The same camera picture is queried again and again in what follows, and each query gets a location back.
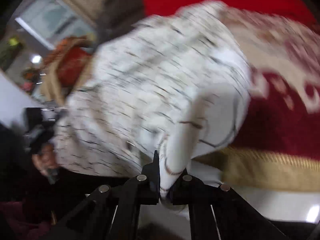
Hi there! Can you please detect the white crackle-print garment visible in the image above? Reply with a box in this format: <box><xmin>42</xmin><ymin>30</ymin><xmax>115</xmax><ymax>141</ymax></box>
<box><xmin>53</xmin><ymin>1</ymin><xmax>251</xmax><ymax>198</ymax></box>

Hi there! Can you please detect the person's left hand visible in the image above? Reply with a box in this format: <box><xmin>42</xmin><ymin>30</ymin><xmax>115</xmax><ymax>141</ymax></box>
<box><xmin>31</xmin><ymin>143</ymin><xmax>59</xmax><ymax>176</ymax></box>

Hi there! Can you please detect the red gold embroidered pillow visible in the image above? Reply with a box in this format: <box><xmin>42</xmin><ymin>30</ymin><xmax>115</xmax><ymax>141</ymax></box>
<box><xmin>40</xmin><ymin>36</ymin><xmax>92</xmax><ymax>106</ymax></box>

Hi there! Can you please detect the floral cream maroon bedspread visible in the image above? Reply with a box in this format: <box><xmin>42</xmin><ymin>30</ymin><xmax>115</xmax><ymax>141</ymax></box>
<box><xmin>198</xmin><ymin>8</ymin><xmax>319</xmax><ymax>192</ymax></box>

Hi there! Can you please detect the window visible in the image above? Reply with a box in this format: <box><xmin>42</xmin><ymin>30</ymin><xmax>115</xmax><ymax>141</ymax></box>
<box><xmin>15</xmin><ymin>0</ymin><xmax>95</xmax><ymax>50</ymax></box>

